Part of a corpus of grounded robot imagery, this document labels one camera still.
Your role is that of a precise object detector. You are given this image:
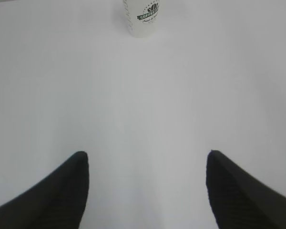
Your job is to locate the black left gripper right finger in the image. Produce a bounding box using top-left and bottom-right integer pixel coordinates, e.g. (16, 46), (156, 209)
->
(206, 150), (286, 229)

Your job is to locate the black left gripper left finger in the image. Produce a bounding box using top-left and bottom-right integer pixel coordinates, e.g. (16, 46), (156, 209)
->
(0, 151), (89, 229)

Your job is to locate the white paper coffee cup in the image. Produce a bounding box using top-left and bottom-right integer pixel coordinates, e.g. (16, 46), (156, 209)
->
(123, 0), (160, 38)

